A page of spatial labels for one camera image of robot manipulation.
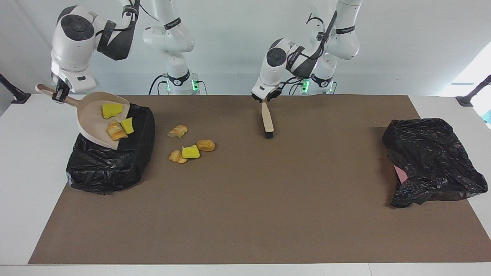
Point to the beige plastic dustpan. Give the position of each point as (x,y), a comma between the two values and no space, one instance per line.
(90,119)

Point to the croissant piece pale underside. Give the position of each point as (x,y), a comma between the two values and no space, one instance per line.
(116,131)

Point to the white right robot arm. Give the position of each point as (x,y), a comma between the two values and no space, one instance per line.
(73,50)

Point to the crumpled black trash bag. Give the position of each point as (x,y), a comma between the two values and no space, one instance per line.
(433,161)

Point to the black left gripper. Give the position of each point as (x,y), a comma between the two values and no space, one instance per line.
(273,95)

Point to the brown bread bun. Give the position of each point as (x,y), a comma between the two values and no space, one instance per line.
(206,145)

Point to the black clamp stand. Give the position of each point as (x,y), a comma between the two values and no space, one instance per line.
(17,96)
(466,100)

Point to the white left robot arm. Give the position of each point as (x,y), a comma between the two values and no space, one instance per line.
(274,73)

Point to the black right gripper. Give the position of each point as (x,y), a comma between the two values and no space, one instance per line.
(62,86)

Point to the teal object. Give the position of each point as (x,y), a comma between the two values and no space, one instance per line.
(488,116)

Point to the brown table mat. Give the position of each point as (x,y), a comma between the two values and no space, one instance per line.
(245,230)

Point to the yellow sponge with green side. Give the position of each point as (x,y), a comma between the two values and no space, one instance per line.
(190,152)

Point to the beige hand brush black bristles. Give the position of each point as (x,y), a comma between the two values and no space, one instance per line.
(267,119)

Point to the green lit base connector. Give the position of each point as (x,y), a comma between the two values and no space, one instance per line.
(195,83)
(305,85)

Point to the pink bin under bag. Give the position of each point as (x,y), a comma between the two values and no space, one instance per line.
(402,174)

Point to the rectangular bin with black bag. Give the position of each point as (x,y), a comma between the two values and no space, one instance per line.
(107,172)

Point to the striped croissant piece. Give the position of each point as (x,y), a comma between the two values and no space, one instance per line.
(175,156)
(177,131)

